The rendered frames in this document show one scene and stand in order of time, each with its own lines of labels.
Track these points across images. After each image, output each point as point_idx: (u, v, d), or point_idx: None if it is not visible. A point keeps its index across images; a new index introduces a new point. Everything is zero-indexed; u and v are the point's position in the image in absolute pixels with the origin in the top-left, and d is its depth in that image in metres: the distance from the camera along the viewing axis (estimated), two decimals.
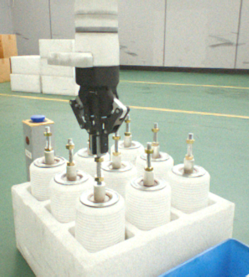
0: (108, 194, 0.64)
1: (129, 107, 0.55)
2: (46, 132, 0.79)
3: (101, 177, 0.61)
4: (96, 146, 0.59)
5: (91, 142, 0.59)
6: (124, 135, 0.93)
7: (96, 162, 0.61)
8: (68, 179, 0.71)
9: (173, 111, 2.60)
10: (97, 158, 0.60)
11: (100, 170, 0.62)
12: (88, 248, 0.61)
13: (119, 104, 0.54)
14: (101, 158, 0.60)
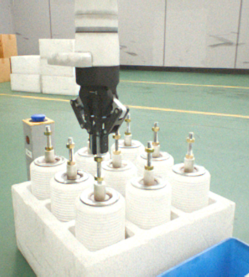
0: (108, 193, 0.64)
1: (128, 107, 0.55)
2: (47, 130, 0.79)
3: (100, 177, 0.61)
4: (96, 146, 0.59)
5: (91, 142, 0.60)
6: (124, 135, 0.93)
7: (96, 161, 0.61)
8: (69, 178, 0.71)
9: (173, 111, 2.60)
10: (96, 157, 0.60)
11: (101, 170, 0.62)
12: (88, 247, 0.61)
13: (119, 104, 0.54)
14: (100, 158, 0.60)
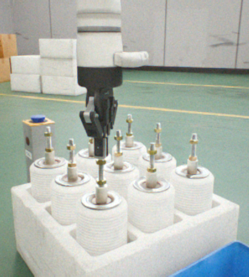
0: (112, 199, 0.61)
1: None
2: (47, 132, 0.77)
3: (97, 178, 0.61)
4: (108, 146, 0.59)
5: (106, 146, 0.58)
6: (126, 135, 0.92)
7: None
8: (69, 180, 0.70)
9: (173, 111, 2.58)
10: None
11: (100, 175, 0.59)
12: None
13: None
14: (96, 159, 0.60)
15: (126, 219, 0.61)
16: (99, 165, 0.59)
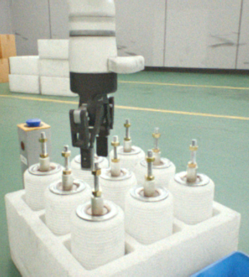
0: (107, 212, 0.58)
1: None
2: (41, 137, 0.75)
3: (93, 188, 0.58)
4: (108, 146, 0.58)
5: (93, 156, 0.52)
6: (124, 140, 0.89)
7: None
8: (64, 188, 0.67)
9: (173, 112, 2.56)
10: None
11: (95, 185, 0.57)
12: (71, 251, 0.60)
13: None
14: None
15: (117, 237, 0.57)
16: (94, 175, 0.56)
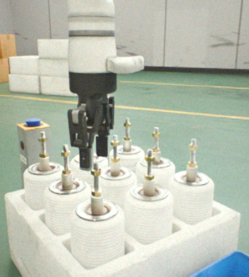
0: (106, 206, 0.60)
1: None
2: (41, 136, 0.75)
3: None
4: (108, 146, 0.58)
5: (92, 156, 0.52)
6: (124, 140, 0.89)
7: None
8: (64, 188, 0.67)
9: (173, 112, 2.56)
10: (99, 168, 0.57)
11: (95, 186, 0.57)
12: (83, 264, 0.57)
13: None
14: None
15: None
16: None
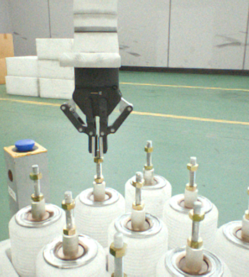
0: None
1: (133, 104, 0.58)
2: (34, 172, 0.53)
3: (122, 272, 0.36)
4: (99, 147, 0.58)
5: (93, 144, 0.58)
6: (144, 169, 0.68)
7: None
8: (65, 255, 0.45)
9: (184, 118, 2.34)
10: (126, 246, 0.35)
11: (114, 268, 0.36)
12: None
13: (127, 102, 0.57)
14: (123, 242, 0.36)
15: None
16: None
